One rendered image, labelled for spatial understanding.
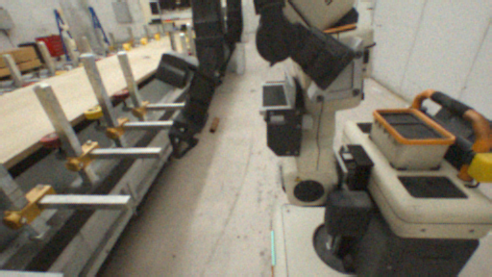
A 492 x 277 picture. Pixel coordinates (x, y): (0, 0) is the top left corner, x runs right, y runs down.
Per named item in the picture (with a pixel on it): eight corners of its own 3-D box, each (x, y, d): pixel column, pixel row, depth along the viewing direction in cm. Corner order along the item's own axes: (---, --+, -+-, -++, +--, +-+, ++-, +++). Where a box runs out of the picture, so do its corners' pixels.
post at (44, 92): (103, 190, 100) (49, 82, 75) (98, 196, 97) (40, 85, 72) (96, 190, 100) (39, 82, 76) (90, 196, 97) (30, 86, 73)
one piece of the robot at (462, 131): (404, 142, 99) (445, 96, 88) (465, 205, 69) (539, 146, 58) (381, 134, 98) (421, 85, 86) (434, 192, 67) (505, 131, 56)
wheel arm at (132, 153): (163, 155, 92) (161, 146, 90) (160, 160, 90) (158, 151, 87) (64, 157, 97) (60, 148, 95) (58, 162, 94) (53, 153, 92)
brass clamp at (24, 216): (60, 196, 77) (53, 185, 75) (24, 231, 66) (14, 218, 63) (43, 196, 78) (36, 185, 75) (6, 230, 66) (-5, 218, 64)
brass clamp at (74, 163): (103, 152, 98) (98, 142, 96) (82, 172, 87) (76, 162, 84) (89, 152, 99) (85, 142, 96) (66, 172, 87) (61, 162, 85)
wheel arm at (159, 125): (183, 127, 114) (181, 119, 112) (181, 131, 111) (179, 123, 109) (101, 130, 118) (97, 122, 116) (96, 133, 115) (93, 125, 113)
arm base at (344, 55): (358, 53, 41) (339, 42, 51) (324, 24, 39) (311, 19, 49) (323, 92, 45) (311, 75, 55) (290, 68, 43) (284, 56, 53)
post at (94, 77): (129, 149, 119) (91, 52, 94) (125, 153, 116) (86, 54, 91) (122, 150, 119) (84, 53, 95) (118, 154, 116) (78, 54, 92)
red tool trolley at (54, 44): (71, 57, 855) (61, 34, 814) (58, 62, 790) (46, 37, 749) (59, 59, 854) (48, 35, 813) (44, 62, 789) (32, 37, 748)
